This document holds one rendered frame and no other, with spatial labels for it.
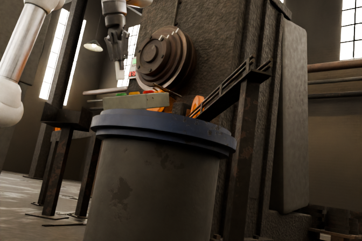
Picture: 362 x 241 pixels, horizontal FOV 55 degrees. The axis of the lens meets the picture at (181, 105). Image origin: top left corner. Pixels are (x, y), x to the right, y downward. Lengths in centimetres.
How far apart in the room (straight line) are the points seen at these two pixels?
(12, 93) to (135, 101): 70
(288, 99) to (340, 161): 534
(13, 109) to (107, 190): 110
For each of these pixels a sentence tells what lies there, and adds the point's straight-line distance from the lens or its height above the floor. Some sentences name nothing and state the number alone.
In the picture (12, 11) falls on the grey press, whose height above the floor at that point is 203.
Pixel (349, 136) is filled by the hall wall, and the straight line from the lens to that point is 805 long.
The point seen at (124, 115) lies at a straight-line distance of 65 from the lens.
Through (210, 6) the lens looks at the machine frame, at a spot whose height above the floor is 152.
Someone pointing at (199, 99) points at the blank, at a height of 75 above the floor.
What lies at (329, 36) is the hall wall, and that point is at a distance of 896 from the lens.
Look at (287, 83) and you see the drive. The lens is 277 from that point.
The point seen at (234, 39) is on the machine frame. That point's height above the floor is 124.
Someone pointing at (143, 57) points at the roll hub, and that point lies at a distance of 236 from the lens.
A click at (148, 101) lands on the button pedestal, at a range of 115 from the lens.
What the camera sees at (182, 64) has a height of 104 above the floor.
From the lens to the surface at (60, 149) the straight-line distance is 245.
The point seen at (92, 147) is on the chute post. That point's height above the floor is 49.
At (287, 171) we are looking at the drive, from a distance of 273.
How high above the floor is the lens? 30
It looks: 13 degrees up
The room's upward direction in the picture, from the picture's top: 9 degrees clockwise
